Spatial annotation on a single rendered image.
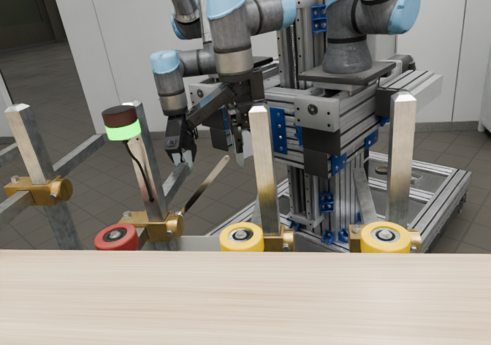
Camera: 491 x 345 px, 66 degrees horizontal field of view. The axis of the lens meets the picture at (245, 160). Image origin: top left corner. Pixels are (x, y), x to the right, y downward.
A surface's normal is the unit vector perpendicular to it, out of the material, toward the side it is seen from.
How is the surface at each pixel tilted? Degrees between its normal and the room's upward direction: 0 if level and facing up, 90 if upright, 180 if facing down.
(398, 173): 90
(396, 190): 90
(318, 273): 0
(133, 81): 90
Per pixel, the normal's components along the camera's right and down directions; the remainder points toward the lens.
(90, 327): -0.11, -0.90
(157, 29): -0.21, 0.44
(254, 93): 0.19, 0.40
